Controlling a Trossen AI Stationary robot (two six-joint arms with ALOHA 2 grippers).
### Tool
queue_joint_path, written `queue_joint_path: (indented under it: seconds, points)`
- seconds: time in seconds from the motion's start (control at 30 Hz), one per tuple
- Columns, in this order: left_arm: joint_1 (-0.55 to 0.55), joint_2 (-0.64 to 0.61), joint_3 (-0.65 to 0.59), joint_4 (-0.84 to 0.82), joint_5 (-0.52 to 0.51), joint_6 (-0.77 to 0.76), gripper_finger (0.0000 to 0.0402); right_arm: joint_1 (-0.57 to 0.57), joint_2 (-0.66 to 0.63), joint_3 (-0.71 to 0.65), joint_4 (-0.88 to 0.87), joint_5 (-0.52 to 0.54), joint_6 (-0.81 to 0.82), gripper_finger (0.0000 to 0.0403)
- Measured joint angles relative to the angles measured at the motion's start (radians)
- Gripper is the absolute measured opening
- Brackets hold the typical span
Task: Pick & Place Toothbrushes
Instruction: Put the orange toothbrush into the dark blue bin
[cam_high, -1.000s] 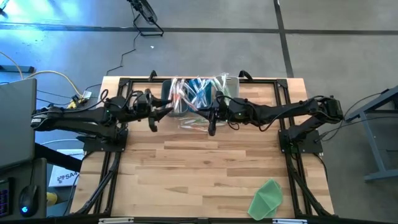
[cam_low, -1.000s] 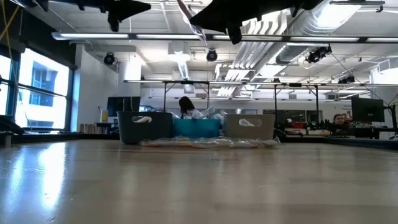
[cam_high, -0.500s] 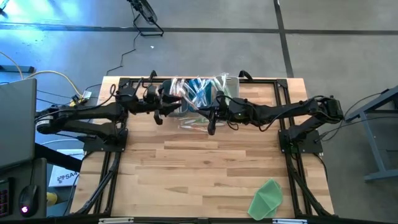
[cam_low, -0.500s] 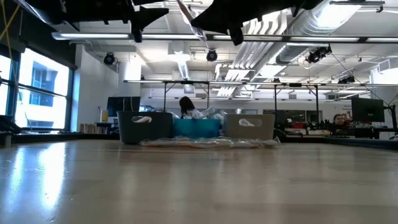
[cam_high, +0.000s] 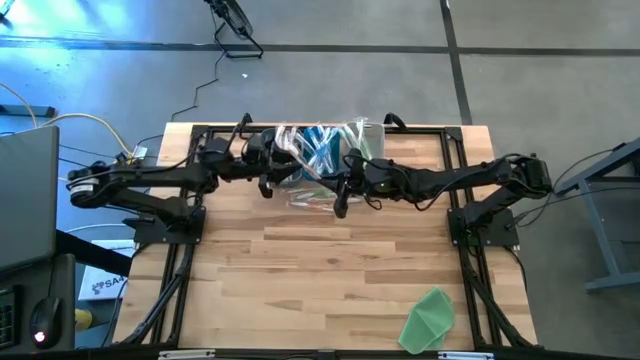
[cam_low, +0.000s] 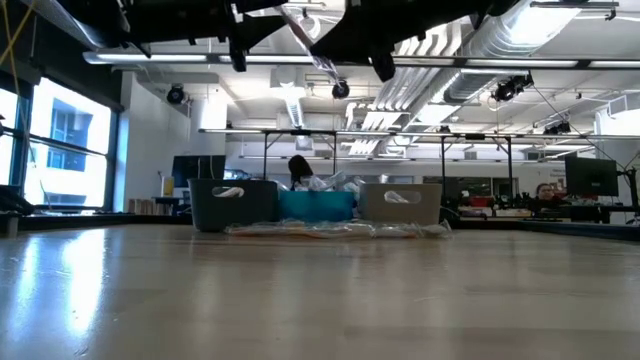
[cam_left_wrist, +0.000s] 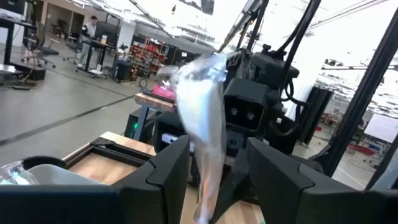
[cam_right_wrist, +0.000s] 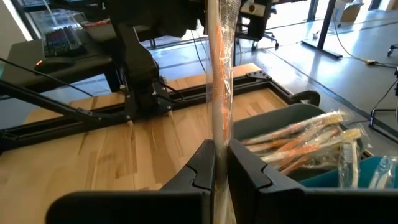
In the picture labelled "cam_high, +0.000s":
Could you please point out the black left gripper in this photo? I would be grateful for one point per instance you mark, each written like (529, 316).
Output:
(250, 167)

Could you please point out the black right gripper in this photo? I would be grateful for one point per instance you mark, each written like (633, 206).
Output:
(372, 180)

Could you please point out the blue toothbrush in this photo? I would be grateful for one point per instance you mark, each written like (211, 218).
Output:
(336, 142)
(324, 140)
(316, 155)
(330, 150)
(309, 145)
(322, 162)

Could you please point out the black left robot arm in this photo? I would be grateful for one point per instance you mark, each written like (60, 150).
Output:
(150, 180)

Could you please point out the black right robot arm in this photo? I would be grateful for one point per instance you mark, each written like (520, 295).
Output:
(475, 175)

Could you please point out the teal plastic bin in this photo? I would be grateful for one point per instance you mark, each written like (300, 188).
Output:
(307, 172)

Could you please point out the dark grey plastic bin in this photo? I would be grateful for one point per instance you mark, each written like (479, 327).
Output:
(265, 131)

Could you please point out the light grey plastic bin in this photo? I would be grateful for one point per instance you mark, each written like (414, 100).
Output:
(379, 137)

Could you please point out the power strip with plugs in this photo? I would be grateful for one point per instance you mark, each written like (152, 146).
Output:
(132, 154)

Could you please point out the black floor fan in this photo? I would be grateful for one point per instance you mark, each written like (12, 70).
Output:
(232, 20)

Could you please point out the black diagonal desk leg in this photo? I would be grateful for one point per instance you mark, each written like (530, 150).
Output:
(92, 255)

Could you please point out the white printed cardboard box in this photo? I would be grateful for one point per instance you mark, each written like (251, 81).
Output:
(102, 282)

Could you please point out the small yellow object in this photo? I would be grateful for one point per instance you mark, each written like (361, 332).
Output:
(82, 318)

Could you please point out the dark computer desk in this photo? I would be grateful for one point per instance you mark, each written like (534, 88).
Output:
(55, 270)

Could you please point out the black floor bar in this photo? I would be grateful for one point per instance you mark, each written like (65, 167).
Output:
(27, 110)

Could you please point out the black computer mouse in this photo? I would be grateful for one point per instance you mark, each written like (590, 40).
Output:
(45, 322)

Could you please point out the black keyboard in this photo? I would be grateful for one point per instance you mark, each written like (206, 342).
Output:
(7, 320)

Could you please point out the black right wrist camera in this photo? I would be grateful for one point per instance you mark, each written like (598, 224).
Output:
(354, 157)

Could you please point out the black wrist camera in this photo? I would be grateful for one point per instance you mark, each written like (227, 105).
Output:
(257, 142)
(354, 157)

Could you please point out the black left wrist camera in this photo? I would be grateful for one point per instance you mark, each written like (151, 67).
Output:
(257, 142)

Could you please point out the silver metal bracket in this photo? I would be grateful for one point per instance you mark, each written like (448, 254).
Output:
(465, 355)
(186, 354)

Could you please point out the blue grey table frame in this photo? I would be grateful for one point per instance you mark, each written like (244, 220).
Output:
(612, 240)

